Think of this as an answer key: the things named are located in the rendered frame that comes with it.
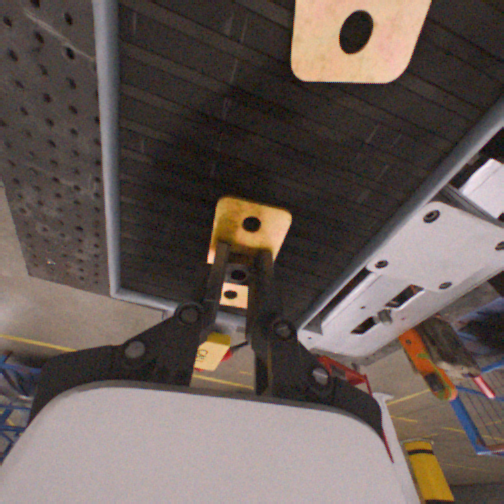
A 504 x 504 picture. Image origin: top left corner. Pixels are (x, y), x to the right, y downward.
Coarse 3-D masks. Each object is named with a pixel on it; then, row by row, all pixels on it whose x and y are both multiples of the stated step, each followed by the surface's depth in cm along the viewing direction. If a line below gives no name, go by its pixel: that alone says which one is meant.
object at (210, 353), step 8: (208, 336) 21; (216, 336) 21; (224, 336) 22; (208, 344) 21; (216, 344) 21; (224, 344) 21; (200, 352) 22; (208, 352) 22; (216, 352) 22; (224, 352) 22; (200, 360) 23; (208, 360) 23; (216, 360) 23; (208, 368) 25
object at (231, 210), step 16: (224, 208) 11; (240, 208) 11; (256, 208) 11; (272, 208) 11; (224, 224) 12; (240, 224) 12; (272, 224) 12; (288, 224) 12; (224, 240) 13; (240, 240) 13; (256, 240) 13; (272, 240) 13; (240, 256) 13; (256, 256) 13; (240, 272) 14; (224, 288) 15; (240, 288) 15; (240, 304) 16
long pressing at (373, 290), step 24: (480, 168) 26; (480, 192) 27; (360, 288) 39; (384, 288) 39; (456, 288) 39; (336, 312) 44; (360, 312) 44; (408, 312) 43; (432, 312) 44; (336, 336) 50; (360, 336) 50; (384, 336) 49
